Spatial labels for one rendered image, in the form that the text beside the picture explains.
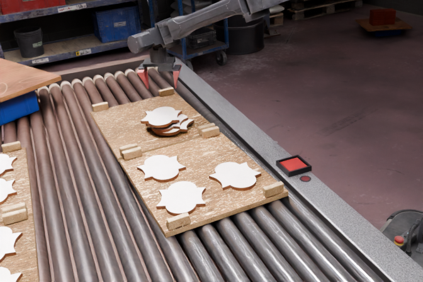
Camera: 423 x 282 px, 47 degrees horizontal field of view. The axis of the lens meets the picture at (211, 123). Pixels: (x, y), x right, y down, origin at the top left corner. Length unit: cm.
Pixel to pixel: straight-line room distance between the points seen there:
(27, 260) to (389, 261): 81
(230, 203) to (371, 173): 203
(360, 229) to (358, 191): 180
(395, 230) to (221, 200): 124
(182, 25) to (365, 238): 77
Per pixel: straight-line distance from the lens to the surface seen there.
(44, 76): 206
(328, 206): 130
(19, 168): 161
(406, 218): 246
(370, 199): 298
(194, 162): 146
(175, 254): 116
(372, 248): 119
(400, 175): 323
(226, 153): 149
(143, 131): 169
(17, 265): 122
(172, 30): 151
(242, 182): 133
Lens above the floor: 167
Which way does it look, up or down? 26 degrees down
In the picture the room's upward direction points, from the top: 4 degrees counter-clockwise
